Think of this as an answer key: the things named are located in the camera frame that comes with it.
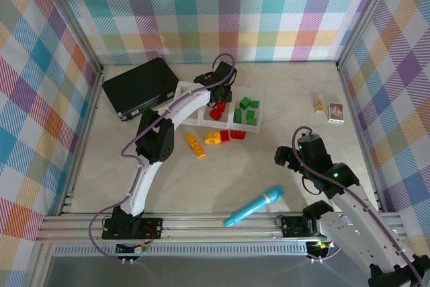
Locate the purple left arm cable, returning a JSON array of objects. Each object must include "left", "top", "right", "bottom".
[{"left": 88, "top": 52, "right": 237, "bottom": 264}]

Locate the black hard case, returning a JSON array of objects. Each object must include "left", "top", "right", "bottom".
[{"left": 101, "top": 57, "right": 179, "bottom": 122}]

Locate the small printed card box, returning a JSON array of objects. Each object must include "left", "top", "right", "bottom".
[{"left": 327, "top": 102, "right": 345, "bottom": 124}]

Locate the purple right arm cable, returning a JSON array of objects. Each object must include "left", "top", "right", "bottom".
[{"left": 291, "top": 126, "right": 424, "bottom": 287}]

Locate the teal plastic tube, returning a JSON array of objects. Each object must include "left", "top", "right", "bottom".
[{"left": 222, "top": 184, "right": 284, "bottom": 228}]

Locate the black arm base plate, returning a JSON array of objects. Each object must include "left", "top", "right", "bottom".
[
  {"left": 101, "top": 216, "right": 165, "bottom": 240},
  {"left": 279, "top": 215, "right": 323, "bottom": 238}
]

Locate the white plastic bin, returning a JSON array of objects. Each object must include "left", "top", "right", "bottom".
[
  {"left": 200, "top": 87, "right": 233, "bottom": 127},
  {"left": 229, "top": 85, "right": 265, "bottom": 134},
  {"left": 173, "top": 81, "right": 203, "bottom": 126}
]

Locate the small electronics board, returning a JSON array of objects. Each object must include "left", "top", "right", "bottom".
[
  {"left": 115, "top": 242, "right": 149, "bottom": 255},
  {"left": 308, "top": 240, "right": 333, "bottom": 251}
]

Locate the yellow lego brick with face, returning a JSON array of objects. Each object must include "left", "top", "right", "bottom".
[{"left": 204, "top": 131, "right": 222, "bottom": 145}]

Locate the aluminium frame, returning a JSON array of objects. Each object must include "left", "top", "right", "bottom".
[{"left": 33, "top": 0, "right": 409, "bottom": 268}]

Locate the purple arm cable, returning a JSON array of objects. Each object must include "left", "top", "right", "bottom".
[
  {"left": 88, "top": 52, "right": 237, "bottom": 264},
  {"left": 291, "top": 126, "right": 424, "bottom": 287}
]

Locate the grey slotted cable duct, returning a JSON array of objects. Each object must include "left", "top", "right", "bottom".
[{"left": 53, "top": 245, "right": 312, "bottom": 256}]

